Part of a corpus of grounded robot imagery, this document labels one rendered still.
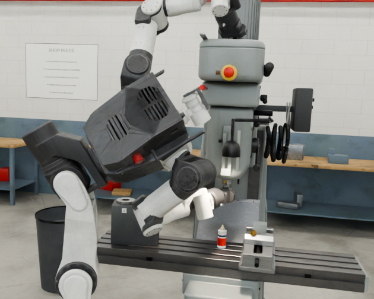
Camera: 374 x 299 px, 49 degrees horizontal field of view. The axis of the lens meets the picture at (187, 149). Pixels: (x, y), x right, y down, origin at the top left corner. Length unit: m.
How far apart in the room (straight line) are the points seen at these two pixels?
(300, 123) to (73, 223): 1.16
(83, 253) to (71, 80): 5.31
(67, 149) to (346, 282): 1.25
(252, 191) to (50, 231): 1.85
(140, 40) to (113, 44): 4.86
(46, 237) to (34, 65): 3.90
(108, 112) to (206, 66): 0.48
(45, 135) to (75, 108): 5.22
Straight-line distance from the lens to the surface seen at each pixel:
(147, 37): 1.60
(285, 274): 1.88
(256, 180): 2.24
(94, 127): 1.35
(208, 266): 1.88
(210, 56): 1.62
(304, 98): 2.04
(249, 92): 1.70
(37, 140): 1.42
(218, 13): 1.65
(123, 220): 1.94
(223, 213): 2.24
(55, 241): 3.54
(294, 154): 5.55
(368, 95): 6.21
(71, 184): 1.40
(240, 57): 1.61
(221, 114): 1.74
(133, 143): 1.27
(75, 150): 1.40
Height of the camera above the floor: 1.67
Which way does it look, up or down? 8 degrees down
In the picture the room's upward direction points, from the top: 2 degrees clockwise
